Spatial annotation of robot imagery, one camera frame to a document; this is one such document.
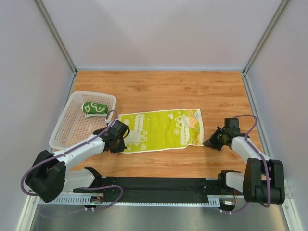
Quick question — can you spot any white plastic basket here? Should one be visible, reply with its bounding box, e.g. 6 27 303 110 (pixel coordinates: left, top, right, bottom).
49 91 116 150

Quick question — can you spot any green frog pattern towel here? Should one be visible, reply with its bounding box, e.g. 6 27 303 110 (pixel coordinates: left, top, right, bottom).
81 102 109 118

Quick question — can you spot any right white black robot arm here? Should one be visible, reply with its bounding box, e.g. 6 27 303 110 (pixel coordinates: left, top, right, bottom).
203 115 285 207

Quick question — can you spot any aluminium front rail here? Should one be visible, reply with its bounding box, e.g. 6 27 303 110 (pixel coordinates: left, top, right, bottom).
28 175 293 196

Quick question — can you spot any yellow green towel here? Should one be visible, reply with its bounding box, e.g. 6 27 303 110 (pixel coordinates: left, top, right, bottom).
118 109 204 154

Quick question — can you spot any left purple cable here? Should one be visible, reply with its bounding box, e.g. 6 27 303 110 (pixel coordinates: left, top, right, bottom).
20 109 125 218

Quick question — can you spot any right aluminium frame post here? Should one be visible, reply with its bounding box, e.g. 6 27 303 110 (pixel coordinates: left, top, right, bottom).
242 0 291 76

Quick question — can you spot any aluminium frame post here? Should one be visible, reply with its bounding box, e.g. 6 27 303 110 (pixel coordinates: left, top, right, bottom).
242 0 291 76
33 0 77 74

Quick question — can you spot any slotted grey cable duct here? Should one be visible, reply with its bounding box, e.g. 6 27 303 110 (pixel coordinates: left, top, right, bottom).
38 192 226 206

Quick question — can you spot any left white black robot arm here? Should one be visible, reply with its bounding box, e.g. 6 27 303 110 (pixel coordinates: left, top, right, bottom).
21 120 130 203

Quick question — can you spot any left aluminium frame post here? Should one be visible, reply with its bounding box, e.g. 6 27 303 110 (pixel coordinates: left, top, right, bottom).
33 0 77 74

